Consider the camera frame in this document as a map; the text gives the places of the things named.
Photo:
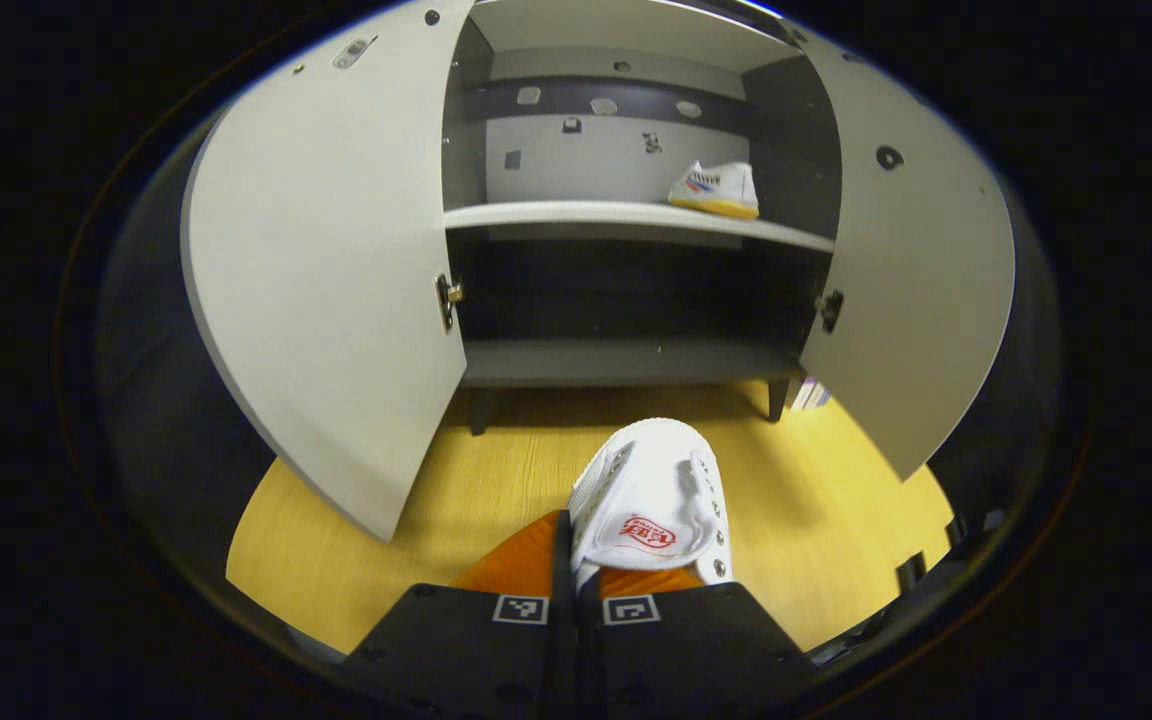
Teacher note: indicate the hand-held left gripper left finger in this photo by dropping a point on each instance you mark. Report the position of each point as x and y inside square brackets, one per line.
[562, 560]

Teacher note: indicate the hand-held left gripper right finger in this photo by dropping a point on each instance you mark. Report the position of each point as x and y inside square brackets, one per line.
[696, 650]

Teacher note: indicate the white shoe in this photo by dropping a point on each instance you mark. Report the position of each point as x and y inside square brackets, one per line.
[721, 185]
[651, 480]

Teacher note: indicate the white shoe cabinet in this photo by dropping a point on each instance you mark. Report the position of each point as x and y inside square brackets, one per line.
[626, 360]

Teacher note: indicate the white cabinet door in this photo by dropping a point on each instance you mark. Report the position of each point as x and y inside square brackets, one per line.
[336, 250]
[916, 280]

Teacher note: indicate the metal door hinge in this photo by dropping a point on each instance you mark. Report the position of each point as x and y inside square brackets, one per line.
[447, 298]
[831, 310]

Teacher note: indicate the white purple box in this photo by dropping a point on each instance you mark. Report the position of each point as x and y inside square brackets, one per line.
[811, 395]

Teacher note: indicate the black backdrop cloth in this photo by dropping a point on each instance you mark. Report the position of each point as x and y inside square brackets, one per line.
[166, 420]

